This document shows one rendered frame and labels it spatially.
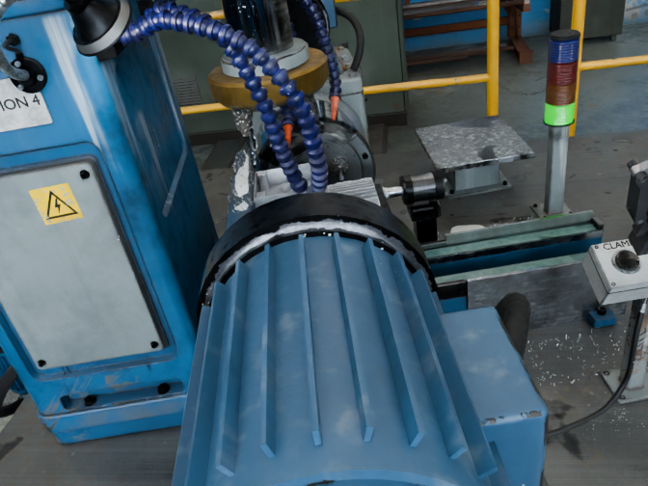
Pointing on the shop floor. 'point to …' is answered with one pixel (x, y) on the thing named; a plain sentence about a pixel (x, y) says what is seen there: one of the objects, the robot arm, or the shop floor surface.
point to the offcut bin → (599, 18)
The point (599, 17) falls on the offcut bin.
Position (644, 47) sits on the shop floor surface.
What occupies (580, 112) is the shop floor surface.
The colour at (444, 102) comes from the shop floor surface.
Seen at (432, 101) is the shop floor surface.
